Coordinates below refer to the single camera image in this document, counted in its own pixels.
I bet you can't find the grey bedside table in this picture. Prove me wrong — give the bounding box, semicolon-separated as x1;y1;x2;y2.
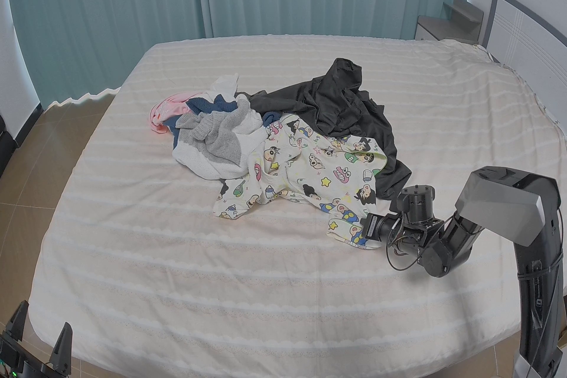
416;0;484;44

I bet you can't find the black garment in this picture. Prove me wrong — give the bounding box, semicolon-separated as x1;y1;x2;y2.
237;57;413;203

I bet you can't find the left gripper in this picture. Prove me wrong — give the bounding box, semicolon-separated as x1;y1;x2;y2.
0;300;74;378

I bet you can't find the pile of clothes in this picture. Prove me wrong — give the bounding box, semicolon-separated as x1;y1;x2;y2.
148;74;267;182

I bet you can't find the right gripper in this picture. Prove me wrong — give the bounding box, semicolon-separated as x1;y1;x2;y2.
361;212;402;245

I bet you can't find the bed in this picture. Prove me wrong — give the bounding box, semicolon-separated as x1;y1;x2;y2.
32;0;567;374

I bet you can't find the white printed pyjama top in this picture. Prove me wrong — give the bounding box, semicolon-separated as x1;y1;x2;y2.
213;113;388;251

